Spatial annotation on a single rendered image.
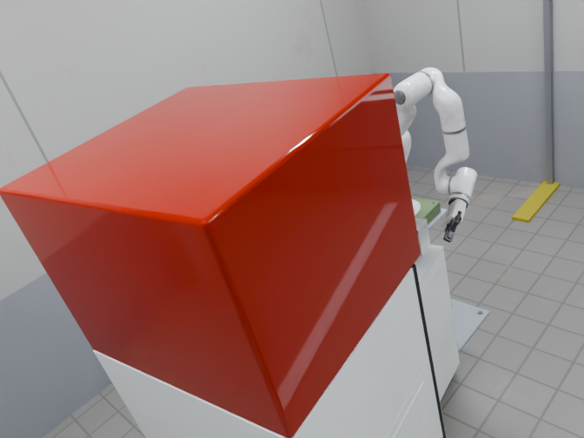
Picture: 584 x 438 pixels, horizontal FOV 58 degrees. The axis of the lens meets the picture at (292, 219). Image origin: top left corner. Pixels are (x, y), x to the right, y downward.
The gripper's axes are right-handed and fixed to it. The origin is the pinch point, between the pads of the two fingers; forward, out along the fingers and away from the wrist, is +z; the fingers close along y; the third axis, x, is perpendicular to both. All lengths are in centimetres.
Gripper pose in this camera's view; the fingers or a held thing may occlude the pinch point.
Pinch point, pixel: (448, 235)
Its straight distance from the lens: 215.8
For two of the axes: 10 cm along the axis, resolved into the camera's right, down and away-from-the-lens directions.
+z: -3.7, 8.4, -4.0
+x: 9.2, 4.0, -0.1
